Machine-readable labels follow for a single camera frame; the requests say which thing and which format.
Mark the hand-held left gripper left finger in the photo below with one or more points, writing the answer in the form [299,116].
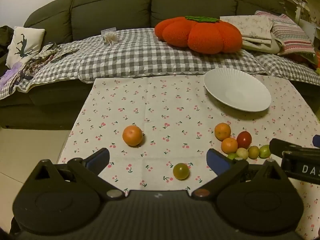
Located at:
[98,158]

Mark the orange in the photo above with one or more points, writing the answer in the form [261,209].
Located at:
[132,135]
[229,145]
[222,131]

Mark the wall shelf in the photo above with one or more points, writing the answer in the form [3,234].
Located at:
[310,2]

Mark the green small fruit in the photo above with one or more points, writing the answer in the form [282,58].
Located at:
[232,156]
[264,151]

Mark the grey checked blanket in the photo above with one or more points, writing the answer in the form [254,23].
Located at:
[130,57]

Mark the dark cloth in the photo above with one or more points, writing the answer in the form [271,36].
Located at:
[5,40]

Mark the olive green tomato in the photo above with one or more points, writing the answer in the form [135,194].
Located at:
[181,171]

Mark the striped pink pillow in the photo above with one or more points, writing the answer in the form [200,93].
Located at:
[291,36]

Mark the red tomato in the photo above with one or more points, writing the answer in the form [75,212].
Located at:
[244,139]

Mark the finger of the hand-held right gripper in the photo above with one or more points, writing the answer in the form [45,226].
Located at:
[285,146]
[317,141]

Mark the folded floral bedding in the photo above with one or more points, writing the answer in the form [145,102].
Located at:
[252,27]

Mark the red and green cushion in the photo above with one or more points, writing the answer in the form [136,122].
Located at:
[313,61]

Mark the cherry print tablecloth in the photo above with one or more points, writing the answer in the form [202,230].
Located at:
[162,110]

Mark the yellow-green small fruit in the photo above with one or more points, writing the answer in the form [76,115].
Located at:
[253,152]

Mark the orange pumpkin cushion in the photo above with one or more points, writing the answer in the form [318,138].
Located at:
[200,35]

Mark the white ribbed plate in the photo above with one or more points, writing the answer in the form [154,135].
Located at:
[237,90]

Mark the purple floral cloth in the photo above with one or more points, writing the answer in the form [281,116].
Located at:
[30,62]

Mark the dark green sofa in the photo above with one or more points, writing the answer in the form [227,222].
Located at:
[112,7]

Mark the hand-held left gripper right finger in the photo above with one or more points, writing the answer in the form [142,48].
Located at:
[217,161]

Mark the pale yellow small fruit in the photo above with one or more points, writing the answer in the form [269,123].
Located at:
[242,153]

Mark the white pillow with dark print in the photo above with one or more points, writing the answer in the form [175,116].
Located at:
[23,46]

